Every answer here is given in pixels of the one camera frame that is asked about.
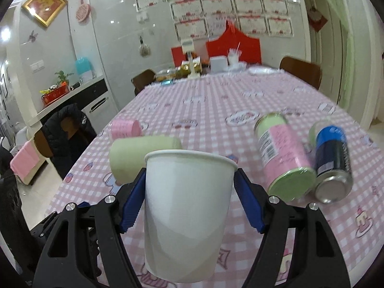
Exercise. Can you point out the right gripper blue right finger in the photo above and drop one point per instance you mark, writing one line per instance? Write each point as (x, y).
(317, 260)

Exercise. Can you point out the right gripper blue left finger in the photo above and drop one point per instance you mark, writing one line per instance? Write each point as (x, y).
(85, 242)

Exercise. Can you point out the white paper cup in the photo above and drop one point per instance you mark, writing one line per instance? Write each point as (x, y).
(187, 197)

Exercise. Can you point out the light green plastic cup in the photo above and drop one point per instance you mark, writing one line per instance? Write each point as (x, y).
(126, 155)

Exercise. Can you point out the pink plastic cup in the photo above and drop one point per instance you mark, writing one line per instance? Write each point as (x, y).
(125, 129)

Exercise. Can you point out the white cup with straws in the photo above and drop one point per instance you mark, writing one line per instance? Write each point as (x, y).
(234, 55)

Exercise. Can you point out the pink green-lidded can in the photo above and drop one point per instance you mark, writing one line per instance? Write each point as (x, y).
(288, 172)

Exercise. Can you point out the black blue spray can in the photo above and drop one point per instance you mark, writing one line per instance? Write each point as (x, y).
(334, 179)

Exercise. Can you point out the pink checkered tablecloth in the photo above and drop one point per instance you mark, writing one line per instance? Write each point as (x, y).
(216, 114)

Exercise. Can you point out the black jacket on chair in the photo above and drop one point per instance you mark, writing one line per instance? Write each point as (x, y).
(68, 133)

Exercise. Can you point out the red planter with plants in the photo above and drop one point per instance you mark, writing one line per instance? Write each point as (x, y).
(56, 91)

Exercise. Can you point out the brown chair left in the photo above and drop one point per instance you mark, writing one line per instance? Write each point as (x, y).
(142, 80)

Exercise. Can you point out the brown chair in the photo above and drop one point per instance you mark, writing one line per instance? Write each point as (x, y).
(142, 80)
(306, 71)

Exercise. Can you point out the teal white humidifier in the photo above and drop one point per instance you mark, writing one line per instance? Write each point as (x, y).
(84, 69)

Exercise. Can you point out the brown chair right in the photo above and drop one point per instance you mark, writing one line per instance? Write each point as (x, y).
(306, 71)

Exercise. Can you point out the white box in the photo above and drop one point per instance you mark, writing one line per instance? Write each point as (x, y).
(218, 64)

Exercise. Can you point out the red gift box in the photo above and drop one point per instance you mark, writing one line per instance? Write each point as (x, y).
(233, 38)

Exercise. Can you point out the white desk lamp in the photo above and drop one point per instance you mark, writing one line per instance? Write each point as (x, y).
(191, 68)

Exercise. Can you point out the red diamond door decoration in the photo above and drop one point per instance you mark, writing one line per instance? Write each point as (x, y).
(316, 19)

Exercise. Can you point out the white door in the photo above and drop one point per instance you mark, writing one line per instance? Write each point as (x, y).
(327, 50)

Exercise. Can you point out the gold framed red picture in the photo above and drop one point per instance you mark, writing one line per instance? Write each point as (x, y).
(44, 11)

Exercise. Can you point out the green lace curtain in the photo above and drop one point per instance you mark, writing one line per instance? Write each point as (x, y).
(342, 12)

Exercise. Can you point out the pink round wall ornament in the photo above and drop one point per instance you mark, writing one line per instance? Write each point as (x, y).
(83, 11)

